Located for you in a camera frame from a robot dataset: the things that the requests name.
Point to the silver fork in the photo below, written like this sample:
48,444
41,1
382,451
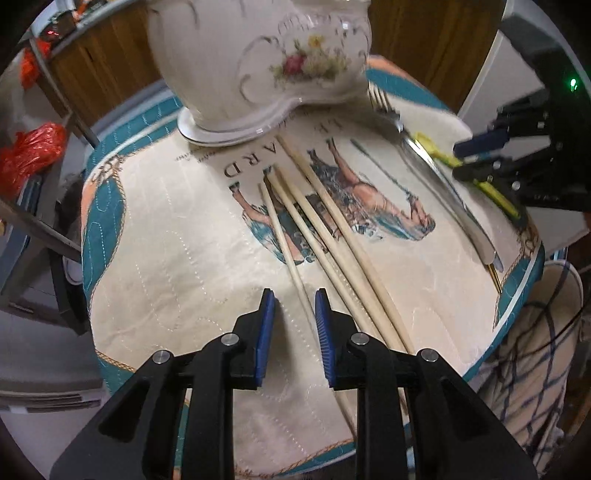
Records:
480,240

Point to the curved steel tube frame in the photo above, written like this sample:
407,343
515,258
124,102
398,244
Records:
41,230

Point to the small red plastic bag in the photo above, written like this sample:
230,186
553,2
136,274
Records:
30,69

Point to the metal shelf rack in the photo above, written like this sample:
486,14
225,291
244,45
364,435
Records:
69,110

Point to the printed quilted placemat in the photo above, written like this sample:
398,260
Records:
161,240

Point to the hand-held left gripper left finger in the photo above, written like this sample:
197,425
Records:
267,337

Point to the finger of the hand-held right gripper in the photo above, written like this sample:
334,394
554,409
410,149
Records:
480,141
475,171

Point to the beige plaid trousers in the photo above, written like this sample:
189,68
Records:
531,369

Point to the white floral ceramic utensil holder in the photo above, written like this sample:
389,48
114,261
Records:
231,69

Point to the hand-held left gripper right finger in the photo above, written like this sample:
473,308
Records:
323,341

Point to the large red plastic bag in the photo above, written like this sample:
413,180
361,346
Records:
27,152

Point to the gold-toned metal fork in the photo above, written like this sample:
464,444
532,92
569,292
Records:
496,274

